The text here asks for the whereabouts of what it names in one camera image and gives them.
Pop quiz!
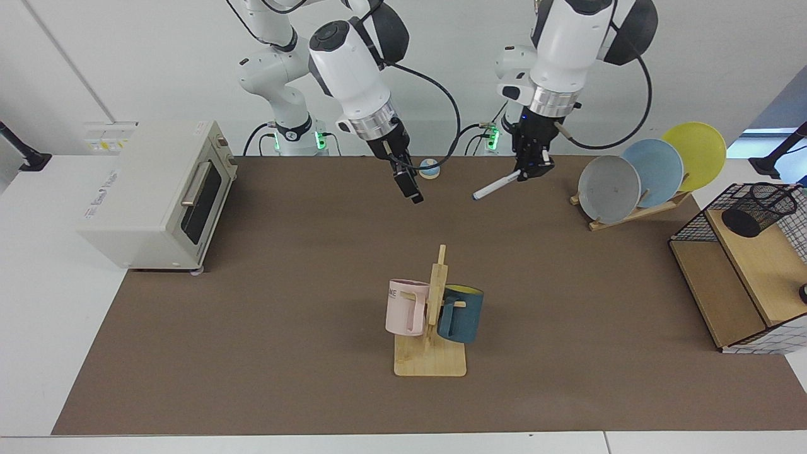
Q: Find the white marker with blue cap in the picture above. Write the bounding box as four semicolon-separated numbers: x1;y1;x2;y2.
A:
472;169;523;202

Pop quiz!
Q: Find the wooden plate rack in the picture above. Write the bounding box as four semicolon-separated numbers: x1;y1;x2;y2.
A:
570;189;693;232

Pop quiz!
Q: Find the black clamp stand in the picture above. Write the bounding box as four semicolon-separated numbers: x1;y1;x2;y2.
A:
0;120;53;173
749;122;807;182

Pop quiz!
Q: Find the black base cable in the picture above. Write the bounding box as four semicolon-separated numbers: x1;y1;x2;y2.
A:
447;101;513;156
244;122;278;156

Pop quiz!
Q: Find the light blue plate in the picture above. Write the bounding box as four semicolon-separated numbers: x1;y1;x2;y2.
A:
621;138;685;209

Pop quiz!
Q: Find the dark teal cup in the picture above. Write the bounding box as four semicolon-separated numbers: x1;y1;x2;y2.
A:
437;284;485;345

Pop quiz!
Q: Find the pink cup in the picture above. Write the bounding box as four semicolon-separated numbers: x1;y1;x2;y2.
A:
385;279;431;337

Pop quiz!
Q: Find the brown table cloth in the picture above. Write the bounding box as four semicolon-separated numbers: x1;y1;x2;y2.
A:
52;156;807;436

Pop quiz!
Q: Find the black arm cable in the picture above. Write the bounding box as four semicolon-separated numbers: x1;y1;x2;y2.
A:
554;37;654;151
350;0;463;172

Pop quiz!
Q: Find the white wall socket strip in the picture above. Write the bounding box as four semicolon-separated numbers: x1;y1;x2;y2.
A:
84;122;138;154

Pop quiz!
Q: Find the yellow plate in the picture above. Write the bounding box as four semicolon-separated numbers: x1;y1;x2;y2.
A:
661;122;728;194

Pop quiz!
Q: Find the grey plate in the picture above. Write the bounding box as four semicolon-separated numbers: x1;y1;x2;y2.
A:
578;155;642;225

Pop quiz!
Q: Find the pale toaster oven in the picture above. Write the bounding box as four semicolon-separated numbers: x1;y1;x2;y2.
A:
77;121;239;276

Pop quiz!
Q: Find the wire basket with wooden floor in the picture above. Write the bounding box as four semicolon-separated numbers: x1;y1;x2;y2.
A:
668;182;807;356

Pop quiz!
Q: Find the black mesh pen holder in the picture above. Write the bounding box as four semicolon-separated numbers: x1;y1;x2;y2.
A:
721;182;799;239

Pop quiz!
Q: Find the wooden cup stand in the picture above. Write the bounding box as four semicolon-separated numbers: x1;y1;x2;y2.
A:
394;244;468;378

